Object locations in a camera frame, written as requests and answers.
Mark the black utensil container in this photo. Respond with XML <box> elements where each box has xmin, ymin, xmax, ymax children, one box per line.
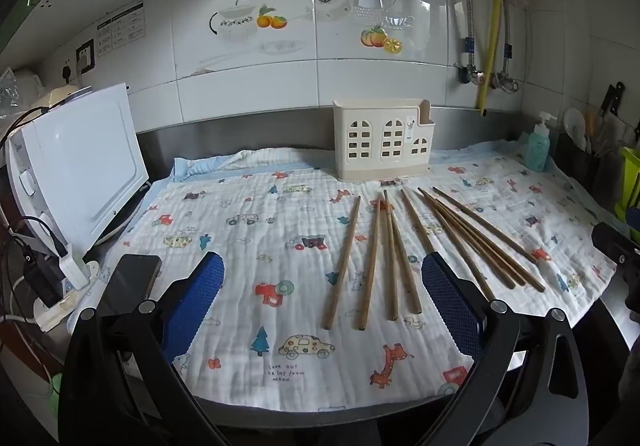
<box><xmin>555</xmin><ymin>131</ymin><xmax>626</xmax><ymax>199</ymax></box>

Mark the black handled knife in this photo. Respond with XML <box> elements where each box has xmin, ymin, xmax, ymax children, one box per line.
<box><xmin>600</xmin><ymin>82</ymin><xmax>626</xmax><ymax>117</ymax></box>

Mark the white plastic ladle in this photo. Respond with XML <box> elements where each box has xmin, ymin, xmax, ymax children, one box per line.
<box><xmin>564</xmin><ymin>107</ymin><xmax>588</xmax><ymax>152</ymax></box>

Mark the white charger plug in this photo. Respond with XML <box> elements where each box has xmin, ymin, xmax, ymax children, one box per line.
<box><xmin>59</xmin><ymin>253</ymin><xmax>91</xmax><ymax>291</ymax></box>

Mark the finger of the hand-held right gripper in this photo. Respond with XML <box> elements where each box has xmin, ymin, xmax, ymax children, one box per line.
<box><xmin>591</xmin><ymin>222</ymin><xmax>640</xmax><ymax>277</ymax></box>

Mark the white plastic container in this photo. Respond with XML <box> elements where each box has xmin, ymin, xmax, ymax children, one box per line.
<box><xmin>12</xmin><ymin>68</ymin><xmax>43</xmax><ymax>97</ymax></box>

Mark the metal valve with red knob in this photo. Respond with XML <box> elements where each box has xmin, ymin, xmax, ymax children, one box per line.
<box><xmin>454</xmin><ymin>61</ymin><xmax>488</xmax><ymax>87</ymax></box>

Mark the cream plastic utensil holder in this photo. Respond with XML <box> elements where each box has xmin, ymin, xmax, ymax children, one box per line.
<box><xmin>332</xmin><ymin>98</ymin><xmax>432</xmax><ymax>181</ymax></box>

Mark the white instruction sticker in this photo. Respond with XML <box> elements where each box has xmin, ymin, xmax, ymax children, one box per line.
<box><xmin>95</xmin><ymin>1</ymin><xmax>147</xmax><ymax>58</ymax></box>

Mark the set of wooden chopsticks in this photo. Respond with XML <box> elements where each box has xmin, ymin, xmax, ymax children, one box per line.
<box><xmin>322</xmin><ymin>186</ymin><xmax>547</xmax><ymax>332</ymax></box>

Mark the pale yellow utensil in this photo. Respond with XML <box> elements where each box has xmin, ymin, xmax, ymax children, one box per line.
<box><xmin>587</xmin><ymin>106</ymin><xmax>603</xmax><ymax>147</ymax></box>

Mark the cream appliance lid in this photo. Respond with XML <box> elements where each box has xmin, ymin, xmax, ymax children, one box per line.
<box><xmin>30</xmin><ymin>85</ymin><xmax>93</xmax><ymax>109</ymax></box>

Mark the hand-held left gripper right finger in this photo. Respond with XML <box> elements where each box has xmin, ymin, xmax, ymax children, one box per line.
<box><xmin>421</xmin><ymin>251</ymin><xmax>591</xmax><ymax>446</ymax></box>

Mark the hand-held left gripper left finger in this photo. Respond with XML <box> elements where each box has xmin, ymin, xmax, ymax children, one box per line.
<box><xmin>60</xmin><ymin>251</ymin><xmax>231</xmax><ymax>446</ymax></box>

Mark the white power strip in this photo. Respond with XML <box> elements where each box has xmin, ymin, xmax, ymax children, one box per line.
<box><xmin>32</xmin><ymin>258</ymin><xmax>101</xmax><ymax>333</ymax></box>

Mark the teal pump soap bottle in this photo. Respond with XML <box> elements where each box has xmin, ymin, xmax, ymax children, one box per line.
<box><xmin>522</xmin><ymin>112</ymin><xmax>558</xmax><ymax>173</ymax></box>

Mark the yellow gas hose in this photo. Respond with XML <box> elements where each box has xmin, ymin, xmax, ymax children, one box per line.
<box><xmin>477</xmin><ymin>0</ymin><xmax>508</xmax><ymax>118</ymax></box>

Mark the black charger plug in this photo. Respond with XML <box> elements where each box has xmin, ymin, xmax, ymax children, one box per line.
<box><xmin>22</xmin><ymin>251</ymin><xmax>63</xmax><ymax>308</ymax></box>

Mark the plain metal valve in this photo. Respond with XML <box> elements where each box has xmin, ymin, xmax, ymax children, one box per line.
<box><xmin>487</xmin><ymin>71</ymin><xmax>521</xmax><ymax>94</ymax></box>

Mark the clear plastic bag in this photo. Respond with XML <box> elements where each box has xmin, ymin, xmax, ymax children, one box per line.
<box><xmin>0</xmin><ymin>67</ymin><xmax>23</xmax><ymax>119</ymax></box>

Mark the dark smartphone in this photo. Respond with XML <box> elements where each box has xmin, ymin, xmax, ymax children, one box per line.
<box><xmin>97</xmin><ymin>253</ymin><xmax>163</xmax><ymax>317</ymax></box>

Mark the white cartoon printed cloth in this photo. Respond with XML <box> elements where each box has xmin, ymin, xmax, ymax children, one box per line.
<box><xmin>80</xmin><ymin>143</ymin><xmax>621</xmax><ymax>414</ymax></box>

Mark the green plastic rack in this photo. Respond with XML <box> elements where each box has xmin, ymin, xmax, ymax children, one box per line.
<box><xmin>612</xmin><ymin>146</ymin><xmax>640</xmax><ymax>224</ymax></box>

